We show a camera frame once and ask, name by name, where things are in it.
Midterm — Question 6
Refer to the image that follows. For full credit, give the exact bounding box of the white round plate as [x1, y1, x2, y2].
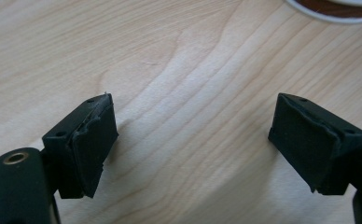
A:
[284, 0, 362, 25]

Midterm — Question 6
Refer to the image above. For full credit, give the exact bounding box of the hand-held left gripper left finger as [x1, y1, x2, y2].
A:
[41, 92, 119, 200]

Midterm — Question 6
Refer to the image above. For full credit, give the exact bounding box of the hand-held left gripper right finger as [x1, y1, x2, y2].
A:
[267, 92, 362, 196]

